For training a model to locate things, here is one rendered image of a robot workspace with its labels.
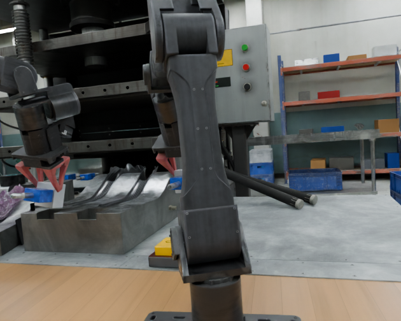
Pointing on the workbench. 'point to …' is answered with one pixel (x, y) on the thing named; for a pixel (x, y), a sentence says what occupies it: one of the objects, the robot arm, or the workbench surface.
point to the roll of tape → (12, 179)
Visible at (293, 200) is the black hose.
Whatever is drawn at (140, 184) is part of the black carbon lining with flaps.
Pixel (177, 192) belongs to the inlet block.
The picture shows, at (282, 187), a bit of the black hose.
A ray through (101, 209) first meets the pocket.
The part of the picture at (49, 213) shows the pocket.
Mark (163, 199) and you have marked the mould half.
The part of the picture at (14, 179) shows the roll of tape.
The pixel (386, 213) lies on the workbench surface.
